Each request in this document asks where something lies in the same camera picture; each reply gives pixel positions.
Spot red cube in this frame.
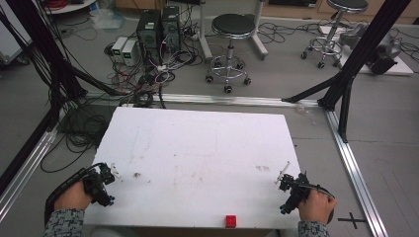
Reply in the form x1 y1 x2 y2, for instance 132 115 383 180
224 214 238 229

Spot person's right hand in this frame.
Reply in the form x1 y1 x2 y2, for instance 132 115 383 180
297 189 338 226

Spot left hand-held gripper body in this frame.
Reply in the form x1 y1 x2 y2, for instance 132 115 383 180
81 162 117 208

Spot clear plastic bag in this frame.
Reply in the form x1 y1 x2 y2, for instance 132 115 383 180
89 7 127 32

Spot grey machine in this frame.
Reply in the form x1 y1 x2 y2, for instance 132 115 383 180
338 23 403 76

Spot clear plastic scrap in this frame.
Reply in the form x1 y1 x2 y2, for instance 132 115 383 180
294 102 316 126

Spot small black computer tower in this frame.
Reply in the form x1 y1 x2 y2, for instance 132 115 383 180
160 5 182 54

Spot person's left hand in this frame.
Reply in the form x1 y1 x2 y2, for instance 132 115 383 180
53 180 94 212

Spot white power supply box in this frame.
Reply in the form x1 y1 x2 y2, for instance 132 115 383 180
121 39 139 67
111 36 129 57

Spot round white table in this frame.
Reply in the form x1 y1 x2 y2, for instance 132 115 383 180
42 0 99 16

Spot aluminium floor rail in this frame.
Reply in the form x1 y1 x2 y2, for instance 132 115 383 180
0 128 59 222
323 109 390 237
84 92 321 109

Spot black round stool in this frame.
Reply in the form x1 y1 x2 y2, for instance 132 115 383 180
204 13 257 95
299 0 370 70

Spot white table legs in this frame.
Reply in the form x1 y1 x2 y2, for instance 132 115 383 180
197 0 270 62

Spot large black computer tower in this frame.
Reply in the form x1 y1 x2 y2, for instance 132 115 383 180
135 9 163 66

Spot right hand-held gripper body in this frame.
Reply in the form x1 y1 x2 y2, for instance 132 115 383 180
278 171 312 215

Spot white cabinet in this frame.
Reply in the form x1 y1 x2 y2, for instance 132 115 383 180
0 0 34 66

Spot black frame post with braces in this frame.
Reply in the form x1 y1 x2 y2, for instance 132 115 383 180
282 0 413 144

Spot black frame post with cables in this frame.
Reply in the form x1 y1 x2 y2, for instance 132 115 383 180
0 0 123 133

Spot tangle of floor cables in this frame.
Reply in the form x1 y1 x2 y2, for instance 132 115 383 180
40 3 207 174

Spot white floor board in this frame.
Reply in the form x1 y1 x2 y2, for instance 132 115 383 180
318 25 415 77

